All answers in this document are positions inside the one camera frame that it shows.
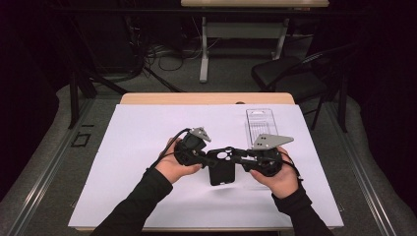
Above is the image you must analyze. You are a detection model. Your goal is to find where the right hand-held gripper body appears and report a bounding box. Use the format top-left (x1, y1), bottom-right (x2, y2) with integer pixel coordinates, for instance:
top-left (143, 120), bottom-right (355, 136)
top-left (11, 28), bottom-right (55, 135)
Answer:
top-left (243, 133), bottom-right (295, 179)

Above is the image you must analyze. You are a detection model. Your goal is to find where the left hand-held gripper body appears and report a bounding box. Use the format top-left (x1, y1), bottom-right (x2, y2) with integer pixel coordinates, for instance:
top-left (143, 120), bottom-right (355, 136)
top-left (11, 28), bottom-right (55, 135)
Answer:
top-left (173, 126), bottom-right (213, 167)

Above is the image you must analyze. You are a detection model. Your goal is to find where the black phone case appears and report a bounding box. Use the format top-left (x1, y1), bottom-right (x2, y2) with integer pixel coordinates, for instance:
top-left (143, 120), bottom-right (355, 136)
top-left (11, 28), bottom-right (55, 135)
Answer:
top-left (206, 147), bottom-right (238, 187)

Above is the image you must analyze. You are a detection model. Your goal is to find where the clear plastic storage bin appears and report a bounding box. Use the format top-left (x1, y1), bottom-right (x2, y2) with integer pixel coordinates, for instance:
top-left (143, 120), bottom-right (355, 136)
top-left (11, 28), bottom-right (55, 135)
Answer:
top-left (245, 107), bottom-right (280, 148)

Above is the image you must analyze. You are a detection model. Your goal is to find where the person's left hand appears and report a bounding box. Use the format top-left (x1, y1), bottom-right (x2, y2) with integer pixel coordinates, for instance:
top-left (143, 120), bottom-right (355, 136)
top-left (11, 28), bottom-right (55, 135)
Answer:
top-left (154, 137), bottom-right (204, 185)

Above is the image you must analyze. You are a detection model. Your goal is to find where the person's right hand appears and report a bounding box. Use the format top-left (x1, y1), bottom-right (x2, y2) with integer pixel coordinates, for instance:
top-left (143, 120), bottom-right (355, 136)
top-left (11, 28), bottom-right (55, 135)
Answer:
top-left (250, 147), bottom-right (301, 201)

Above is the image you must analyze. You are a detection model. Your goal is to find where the white table cover sheet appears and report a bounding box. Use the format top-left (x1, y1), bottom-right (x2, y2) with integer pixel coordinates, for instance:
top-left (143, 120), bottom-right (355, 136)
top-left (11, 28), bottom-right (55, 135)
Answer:
top-left (67, 103), bottom-right (344, 229)

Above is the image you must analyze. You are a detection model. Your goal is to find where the wooden table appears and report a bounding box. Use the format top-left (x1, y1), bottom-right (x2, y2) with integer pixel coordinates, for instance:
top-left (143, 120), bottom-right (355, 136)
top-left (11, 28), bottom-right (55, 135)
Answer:
top-left (74, 91), bottom-right (342, 233)

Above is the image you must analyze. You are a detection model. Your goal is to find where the black folding chair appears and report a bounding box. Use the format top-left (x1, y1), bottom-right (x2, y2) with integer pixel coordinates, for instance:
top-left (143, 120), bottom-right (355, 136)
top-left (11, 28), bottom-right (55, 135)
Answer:
top-left (251, 42), bottom-right (360, 132)

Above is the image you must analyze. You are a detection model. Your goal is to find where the black metal stand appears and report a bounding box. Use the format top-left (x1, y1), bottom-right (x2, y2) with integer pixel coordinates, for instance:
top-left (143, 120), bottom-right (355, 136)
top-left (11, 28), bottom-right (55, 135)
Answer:
top-left (67, 6), bottom-right (129, 130)

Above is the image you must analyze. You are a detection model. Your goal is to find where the light desk with white legs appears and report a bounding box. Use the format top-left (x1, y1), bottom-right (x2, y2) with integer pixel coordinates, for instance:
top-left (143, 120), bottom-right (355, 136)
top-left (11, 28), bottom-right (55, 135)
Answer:
top-left (180, 0), bottom-right (329, 84)

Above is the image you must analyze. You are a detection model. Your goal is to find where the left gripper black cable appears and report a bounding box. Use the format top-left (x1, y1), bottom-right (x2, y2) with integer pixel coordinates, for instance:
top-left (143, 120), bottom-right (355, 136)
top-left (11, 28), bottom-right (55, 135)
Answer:
top-left (145, 127), bottom-right (192, 173)

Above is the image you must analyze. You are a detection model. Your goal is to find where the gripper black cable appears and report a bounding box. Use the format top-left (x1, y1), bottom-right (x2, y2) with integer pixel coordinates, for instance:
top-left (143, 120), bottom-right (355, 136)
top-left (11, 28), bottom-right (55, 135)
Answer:
top-left (278, 149), bottom-right (305, 183)
top-left (145, 127), bottom-right (192, 173)

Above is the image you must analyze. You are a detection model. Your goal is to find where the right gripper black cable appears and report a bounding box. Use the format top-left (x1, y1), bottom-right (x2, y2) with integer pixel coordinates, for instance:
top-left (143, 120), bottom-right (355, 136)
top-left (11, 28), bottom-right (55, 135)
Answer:
top-left (278, 149), bottom-right (305, 183)

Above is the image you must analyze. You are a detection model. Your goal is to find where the metal floor rail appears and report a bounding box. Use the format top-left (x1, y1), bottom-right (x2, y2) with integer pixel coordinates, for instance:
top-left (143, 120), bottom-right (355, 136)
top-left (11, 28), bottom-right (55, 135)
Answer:
top-left (6, 97), bottom-right (97, 236)
top-left (326, 100), bottom-right (398, 236)

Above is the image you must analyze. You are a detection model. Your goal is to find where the bundle of floor cables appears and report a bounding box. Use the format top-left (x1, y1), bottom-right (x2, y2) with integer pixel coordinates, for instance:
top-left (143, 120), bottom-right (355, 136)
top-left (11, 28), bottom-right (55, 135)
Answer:
top-left (124, 16), bottom-right (224, 92)

